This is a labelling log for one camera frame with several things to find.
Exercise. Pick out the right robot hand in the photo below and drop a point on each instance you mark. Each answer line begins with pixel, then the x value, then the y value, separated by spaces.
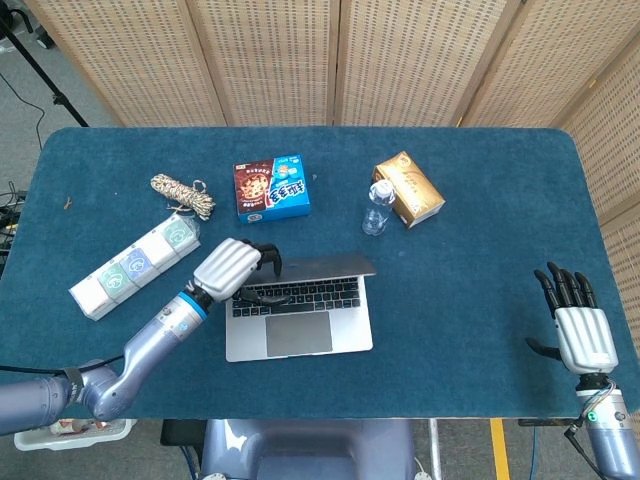
pixel 582 335

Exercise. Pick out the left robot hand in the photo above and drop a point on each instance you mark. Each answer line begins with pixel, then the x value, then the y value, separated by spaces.
pixel 232 272

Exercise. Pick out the silver laptop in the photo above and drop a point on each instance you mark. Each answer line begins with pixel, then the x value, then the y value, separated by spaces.
pixel 300 310

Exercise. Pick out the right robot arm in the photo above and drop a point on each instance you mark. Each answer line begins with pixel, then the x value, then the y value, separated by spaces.
pixel 602 425

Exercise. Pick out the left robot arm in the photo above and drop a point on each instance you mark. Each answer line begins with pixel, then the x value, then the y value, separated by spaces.
pixel 100 365

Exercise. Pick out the blue cookie box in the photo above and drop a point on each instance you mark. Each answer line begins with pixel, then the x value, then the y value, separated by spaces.
pixel 272 189

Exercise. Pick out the white tissue packs bundle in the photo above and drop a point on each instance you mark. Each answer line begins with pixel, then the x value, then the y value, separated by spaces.
pixel 135 265

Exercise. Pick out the blue felt table mat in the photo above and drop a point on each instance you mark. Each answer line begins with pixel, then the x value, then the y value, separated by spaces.
pixel 450 275

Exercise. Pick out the clear plastic water bottle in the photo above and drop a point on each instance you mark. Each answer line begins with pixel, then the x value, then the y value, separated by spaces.
pixel 377 209

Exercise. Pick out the grey-blue robot torso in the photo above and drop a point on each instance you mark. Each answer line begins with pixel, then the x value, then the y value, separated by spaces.
pixel 307 450

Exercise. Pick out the gold carton box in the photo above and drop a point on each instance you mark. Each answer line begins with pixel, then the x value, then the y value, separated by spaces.
pixel 410 189

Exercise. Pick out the white plastic basket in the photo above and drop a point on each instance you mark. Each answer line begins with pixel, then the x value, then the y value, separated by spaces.
pixel 75 434

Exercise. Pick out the woven folding screen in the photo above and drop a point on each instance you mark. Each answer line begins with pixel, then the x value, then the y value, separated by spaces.
pixel 380 60

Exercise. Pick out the black tripod stand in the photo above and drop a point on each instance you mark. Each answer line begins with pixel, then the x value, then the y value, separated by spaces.
pixel 40 70

